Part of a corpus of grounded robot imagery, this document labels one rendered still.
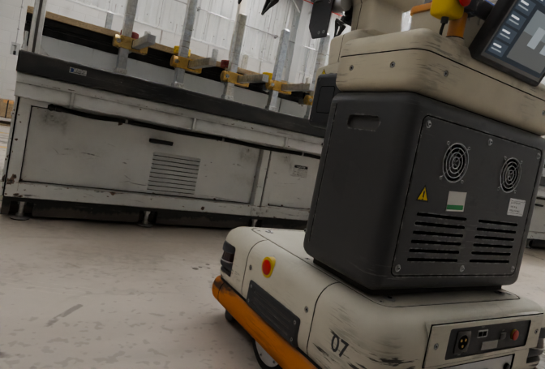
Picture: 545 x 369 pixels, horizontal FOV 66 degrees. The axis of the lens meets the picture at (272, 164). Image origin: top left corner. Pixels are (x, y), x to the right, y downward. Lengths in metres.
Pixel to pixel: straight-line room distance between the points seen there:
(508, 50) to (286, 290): 0.70
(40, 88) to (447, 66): 1.48
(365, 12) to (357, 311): 0.84
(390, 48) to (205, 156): 1.55
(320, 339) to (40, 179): 1.56
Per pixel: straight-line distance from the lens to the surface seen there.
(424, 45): 0.86
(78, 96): 1.88
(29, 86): 1.87
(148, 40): 1.66
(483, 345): 1.04
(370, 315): 0.82
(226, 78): 2.03
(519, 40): 1.03
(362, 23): 1.31
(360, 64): 0.94
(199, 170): 2.28
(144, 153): 2.18
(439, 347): 0.91
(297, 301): 0.96
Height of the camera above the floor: 0.54
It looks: 3 degrees down
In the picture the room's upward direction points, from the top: 11 degrees clockwise
